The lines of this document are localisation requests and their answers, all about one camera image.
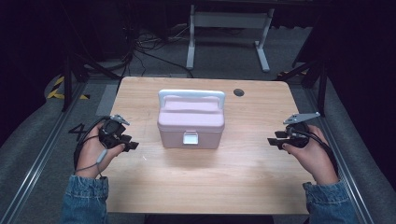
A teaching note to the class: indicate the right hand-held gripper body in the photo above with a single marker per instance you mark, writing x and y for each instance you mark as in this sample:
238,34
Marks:
297,132

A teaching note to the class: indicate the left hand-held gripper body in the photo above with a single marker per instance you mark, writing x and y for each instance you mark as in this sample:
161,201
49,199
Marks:
111,130

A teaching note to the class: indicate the person's left hand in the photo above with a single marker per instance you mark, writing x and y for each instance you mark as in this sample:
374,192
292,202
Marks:
90,152

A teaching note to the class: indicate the person's right hand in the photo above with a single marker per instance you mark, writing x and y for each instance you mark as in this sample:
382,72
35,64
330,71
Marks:
314,158

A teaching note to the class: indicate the black metal stand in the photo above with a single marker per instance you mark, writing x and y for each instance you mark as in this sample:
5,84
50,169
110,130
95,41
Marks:
320,81
67,84

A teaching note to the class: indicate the black round table grommet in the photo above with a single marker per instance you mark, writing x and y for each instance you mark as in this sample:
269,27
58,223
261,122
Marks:
238,92

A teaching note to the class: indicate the yellow black hazard tape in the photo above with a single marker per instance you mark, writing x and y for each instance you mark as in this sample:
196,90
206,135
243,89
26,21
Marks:
57,90

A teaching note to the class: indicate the white metal desk frame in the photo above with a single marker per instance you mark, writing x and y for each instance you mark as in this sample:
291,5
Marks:
230,20

